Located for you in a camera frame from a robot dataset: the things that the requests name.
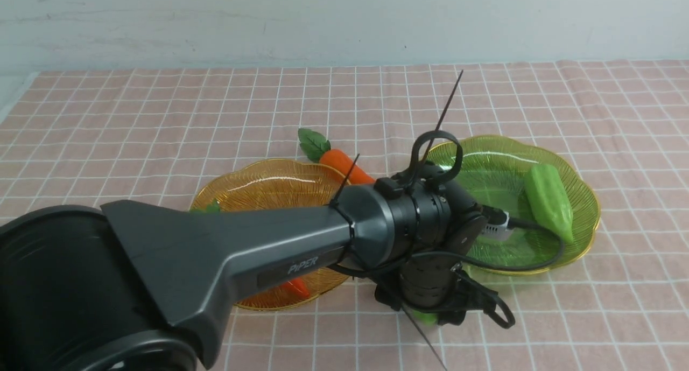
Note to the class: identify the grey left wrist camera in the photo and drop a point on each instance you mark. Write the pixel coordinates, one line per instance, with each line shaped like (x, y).
(498, 222)

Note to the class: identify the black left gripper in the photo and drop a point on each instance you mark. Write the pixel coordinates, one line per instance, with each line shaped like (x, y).
(390, 291)

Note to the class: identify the orange toy carrot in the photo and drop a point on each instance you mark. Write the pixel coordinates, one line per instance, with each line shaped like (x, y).
(296, 287)
(318, 149)

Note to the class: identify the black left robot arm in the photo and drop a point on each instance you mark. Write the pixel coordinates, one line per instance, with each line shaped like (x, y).
(133, 286)

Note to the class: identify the green toy gourd front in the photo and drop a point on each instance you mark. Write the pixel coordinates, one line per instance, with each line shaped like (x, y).
(425, 317)

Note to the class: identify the amber glass plate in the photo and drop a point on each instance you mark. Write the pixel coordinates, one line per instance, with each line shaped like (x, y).
(272, 184)

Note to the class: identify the green toy gourd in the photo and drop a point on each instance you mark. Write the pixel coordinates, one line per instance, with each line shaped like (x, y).
(548, 199)
(425, 317)

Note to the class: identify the pink checkered tablecloth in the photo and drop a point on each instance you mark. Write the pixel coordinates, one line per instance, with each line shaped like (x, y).
(160, 135)

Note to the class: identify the green glass plate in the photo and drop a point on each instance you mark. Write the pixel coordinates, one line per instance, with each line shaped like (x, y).
(493, 171)

